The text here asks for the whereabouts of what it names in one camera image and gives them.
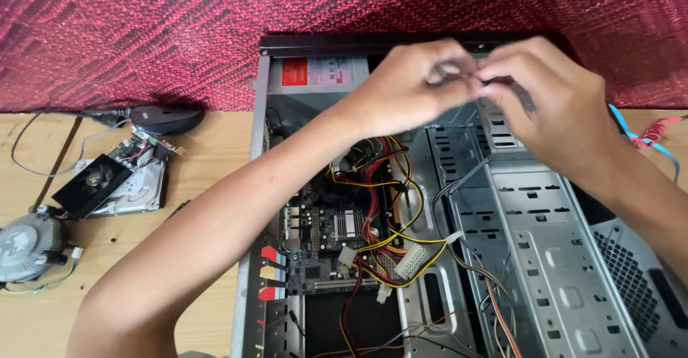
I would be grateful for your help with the person's right hand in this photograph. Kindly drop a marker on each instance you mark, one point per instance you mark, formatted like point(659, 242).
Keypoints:
point(548, 110)

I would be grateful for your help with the person's left hand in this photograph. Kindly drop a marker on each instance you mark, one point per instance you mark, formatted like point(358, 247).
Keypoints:
point(414, 86)

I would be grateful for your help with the person's right fingers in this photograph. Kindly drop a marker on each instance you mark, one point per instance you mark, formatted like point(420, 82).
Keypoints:
point(502, 92)

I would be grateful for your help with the person's left fingers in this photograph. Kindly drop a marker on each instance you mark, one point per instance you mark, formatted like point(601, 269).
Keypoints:
point(457, 73)

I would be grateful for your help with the grey power supply unit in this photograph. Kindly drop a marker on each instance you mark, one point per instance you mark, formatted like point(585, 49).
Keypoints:
point(317, 76)

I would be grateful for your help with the grey metal computer case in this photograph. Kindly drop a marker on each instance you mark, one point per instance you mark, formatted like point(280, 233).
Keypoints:
point(516, 239)

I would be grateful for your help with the white multi-pin power connector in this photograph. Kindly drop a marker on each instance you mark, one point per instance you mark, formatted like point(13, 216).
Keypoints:
point(411, 260)

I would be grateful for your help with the green computer motherboard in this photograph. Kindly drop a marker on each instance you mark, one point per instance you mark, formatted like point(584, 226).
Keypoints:
point(333, 245)

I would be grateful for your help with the black computer mouse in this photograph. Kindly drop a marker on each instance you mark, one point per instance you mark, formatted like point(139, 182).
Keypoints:
point(166, 117)

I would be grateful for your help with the silver hard disk drive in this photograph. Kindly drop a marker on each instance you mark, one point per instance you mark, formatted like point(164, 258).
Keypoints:
point(137, 188)

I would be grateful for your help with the black graphics card with fan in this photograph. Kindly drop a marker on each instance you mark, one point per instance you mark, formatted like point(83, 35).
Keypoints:
point(102, 178)

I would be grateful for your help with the round grey cooler fan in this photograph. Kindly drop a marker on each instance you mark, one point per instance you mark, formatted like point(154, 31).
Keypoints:
point(29, 248)

